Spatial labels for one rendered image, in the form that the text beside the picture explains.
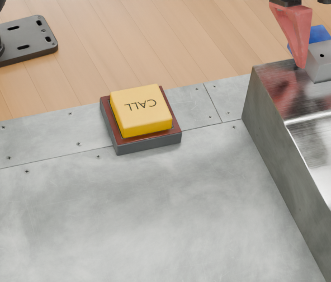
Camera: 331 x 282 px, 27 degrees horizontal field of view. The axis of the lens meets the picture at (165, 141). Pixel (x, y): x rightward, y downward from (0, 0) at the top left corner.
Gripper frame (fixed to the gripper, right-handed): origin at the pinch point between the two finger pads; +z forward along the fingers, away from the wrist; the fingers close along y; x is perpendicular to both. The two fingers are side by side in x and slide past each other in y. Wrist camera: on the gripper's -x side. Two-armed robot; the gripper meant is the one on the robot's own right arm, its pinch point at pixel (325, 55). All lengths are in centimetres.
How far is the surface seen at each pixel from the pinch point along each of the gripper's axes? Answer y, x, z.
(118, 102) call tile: -23.0, 7.7, 3.5
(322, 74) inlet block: -1.4, -1.8, 1.6
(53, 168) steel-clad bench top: -31.9, 5.4, 9.0
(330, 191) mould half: -6.9, -12.9, 9.9
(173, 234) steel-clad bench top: -21.4, -5.2, 15.0
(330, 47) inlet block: 0.3, -0.6, -1.0
